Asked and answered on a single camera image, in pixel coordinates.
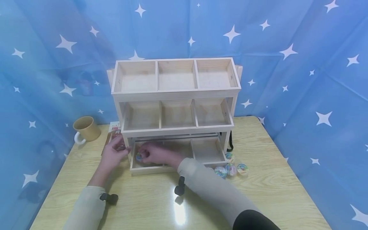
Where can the person's right hand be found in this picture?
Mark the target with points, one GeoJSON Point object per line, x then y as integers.
{"type": "Point", "coordinates": [161, 154]}

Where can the person's left hand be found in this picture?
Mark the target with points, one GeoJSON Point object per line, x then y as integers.
{"type": "Point", "coordinates": [112, 156]}

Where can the person's right fingers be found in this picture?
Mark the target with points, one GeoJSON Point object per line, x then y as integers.
{"type": "Point", "coordinates": [146, 152]}

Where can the person's left fingers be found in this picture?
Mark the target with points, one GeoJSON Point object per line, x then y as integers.
{"type": "Point", "coordinates": [121, 143]}

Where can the colourful jelly cup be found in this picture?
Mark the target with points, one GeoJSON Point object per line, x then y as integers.
{"type": "Point", "coordinates": [243, 169]}
{"type": "Point", "coordinates": [231, 169]}
{"type": "Point", "coordinates": [229, 157]}
{"type": "Point", "coordinates": [139, 157]}
{"type": "Point", "coordinates": [220, 172]}

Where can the person's right forearm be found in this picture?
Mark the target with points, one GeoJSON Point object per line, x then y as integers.
{"type": "Point", "coordinates": [212, 191]}

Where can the person's left forearm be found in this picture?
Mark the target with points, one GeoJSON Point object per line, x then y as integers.
{"type": "Point", "coordinates": [89, 204]}

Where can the white and red snack packet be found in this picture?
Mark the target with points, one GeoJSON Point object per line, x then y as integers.
{"type": "Point", "coordinates": [115, 126]}

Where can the black wrist band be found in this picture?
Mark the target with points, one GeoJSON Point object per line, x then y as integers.
{"type": "Point", "coordinates": [109, 198]}
{"type": "Point", "coordinates": [180, 187]}

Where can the three-tier wooden shelf rack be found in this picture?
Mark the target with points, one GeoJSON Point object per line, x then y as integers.
{"type": "Point", "coordinates": [175, 95]}

